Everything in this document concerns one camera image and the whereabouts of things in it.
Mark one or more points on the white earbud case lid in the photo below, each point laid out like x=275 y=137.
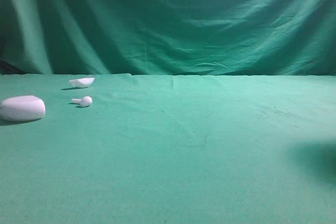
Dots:
x=82 y=82

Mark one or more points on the white earbud near left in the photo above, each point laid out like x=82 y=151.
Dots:
x=83 y=102

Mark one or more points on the white earbud case body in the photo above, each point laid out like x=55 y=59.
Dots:
x=23 y=108

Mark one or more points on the green backdrop cloth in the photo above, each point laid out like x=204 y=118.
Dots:
x=170 y=37

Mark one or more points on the green table cloth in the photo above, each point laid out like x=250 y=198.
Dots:
x=172 y=149

